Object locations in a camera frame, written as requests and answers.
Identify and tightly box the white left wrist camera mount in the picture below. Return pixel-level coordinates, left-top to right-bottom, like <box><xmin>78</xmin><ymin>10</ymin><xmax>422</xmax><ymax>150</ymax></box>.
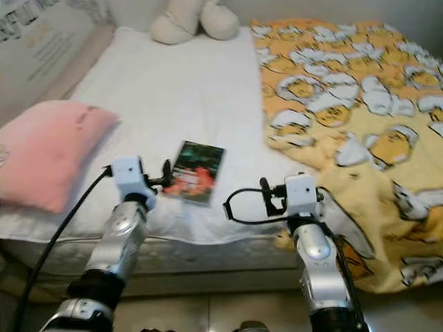
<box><xmin>111</xmin><ymin>156</ymin><xmax>155</xmax><ymax>206</ymax></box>

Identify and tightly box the quilted grey mattress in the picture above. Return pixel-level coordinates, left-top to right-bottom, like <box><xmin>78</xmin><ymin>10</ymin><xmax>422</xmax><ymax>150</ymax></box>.
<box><xmin>0</xmin><ymin>232</ymin><xmax>326</xmax><ymax>293</ymax></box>

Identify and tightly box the white bed sheet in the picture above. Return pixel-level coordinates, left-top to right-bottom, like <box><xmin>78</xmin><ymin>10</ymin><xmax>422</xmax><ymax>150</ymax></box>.
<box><xmin>10</xmin><ymin>26</ymin><xmax>364</xmax><ymax>247</ymax></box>

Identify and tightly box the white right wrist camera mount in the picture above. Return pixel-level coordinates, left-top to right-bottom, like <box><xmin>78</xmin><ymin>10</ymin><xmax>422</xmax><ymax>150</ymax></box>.
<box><xmin>282</xmin><ymin>174</ymin><xmax>320</xmax><ymax>219</ymax></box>

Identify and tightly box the dark cover paperback book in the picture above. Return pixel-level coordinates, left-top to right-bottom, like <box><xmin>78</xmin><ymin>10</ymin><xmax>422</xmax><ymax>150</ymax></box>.
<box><xmin>161</xmin><ymin>140</ymin><xmax>227</xmax><ymax>207</ymax></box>

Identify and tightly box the yellow cartoon egg blanket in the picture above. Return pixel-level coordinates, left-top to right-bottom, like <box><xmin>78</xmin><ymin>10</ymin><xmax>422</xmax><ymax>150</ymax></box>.
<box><xmin>249</xmin><ymin>17</ymin><xmax>443</xmax><ymax>295</ymax></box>

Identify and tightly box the pink embroidered pillow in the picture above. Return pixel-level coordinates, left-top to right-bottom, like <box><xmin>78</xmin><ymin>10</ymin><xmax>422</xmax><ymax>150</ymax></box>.
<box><xmin>0</xmin><ymin>100</ymin><xmax>120</xmax><ymax>214</ymax></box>

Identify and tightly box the cream plush toy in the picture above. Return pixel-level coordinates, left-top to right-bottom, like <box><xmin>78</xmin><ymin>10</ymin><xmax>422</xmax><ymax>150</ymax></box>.
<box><xmin>150</xmin><ymin>0</ymin><xmax>242</xmax><ymax>46</ymax></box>

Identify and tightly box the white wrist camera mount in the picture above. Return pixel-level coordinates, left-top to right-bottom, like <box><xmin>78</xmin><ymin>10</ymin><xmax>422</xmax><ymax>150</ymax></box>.
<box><xmin>282</xmin><ymin>174</ymin><xmax>320</xmax><ymax>219</ymax></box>
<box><xmin>111</xmin><ymin>156</ymin><xmax>155</xmax><ymax>206</ymax></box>

